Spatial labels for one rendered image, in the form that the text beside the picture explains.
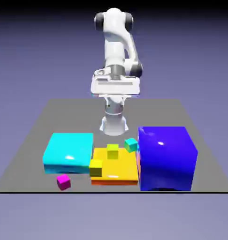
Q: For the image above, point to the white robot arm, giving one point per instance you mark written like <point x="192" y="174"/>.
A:
<point x="114" y="50"/>

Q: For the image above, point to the small teal cube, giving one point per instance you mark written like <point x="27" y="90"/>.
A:
<point x="131" y="145"/>

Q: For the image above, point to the small yellow cube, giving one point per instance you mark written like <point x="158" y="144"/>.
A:
<point x="95" y="168"/>
<point x="112" y="152"/>

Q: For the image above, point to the large cyan box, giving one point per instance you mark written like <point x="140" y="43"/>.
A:
<point x="69" y="150"/>

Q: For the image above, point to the large blue box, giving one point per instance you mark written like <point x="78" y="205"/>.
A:
<point x="166" y="159"/>

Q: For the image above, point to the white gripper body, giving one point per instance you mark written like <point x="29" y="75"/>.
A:
<point x="115" y="88"/>

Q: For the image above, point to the large yellow box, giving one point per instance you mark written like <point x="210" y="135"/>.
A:
<point x="119" y="168"/>

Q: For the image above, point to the small magenta cube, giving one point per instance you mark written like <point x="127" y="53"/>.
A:
<point x="63" y="181"/>

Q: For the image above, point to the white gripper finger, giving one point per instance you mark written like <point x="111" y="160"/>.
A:
<point x="122" y="101"/>
<point x="107" y="102"/>

